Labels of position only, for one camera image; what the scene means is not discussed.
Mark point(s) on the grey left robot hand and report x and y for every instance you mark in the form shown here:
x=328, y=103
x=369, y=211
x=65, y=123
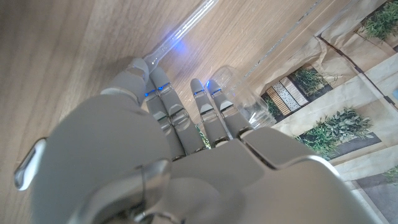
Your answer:
x=155, y=174

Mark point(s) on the clear plastic pipette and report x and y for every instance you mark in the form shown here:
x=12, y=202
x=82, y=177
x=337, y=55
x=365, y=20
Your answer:
x=180, y=31

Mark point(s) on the clear glass beaker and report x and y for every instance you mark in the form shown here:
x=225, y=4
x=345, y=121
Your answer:
x=245, y=99

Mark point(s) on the printed fabric backdrop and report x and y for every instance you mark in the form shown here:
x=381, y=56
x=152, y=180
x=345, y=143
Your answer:
x=342, y=93

